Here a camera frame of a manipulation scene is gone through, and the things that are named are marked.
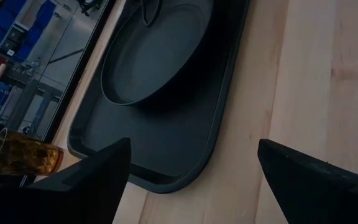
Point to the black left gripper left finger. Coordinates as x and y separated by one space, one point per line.
82 193

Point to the grey table leg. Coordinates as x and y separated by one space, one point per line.
23 102

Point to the black round plate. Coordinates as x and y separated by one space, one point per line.
154 62

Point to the blue storage bins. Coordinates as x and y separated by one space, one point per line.
2 21

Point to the amber faceted cup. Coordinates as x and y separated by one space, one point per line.
26 155

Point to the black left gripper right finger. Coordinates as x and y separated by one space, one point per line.
315 193

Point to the black plastic tray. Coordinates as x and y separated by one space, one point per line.
172 140

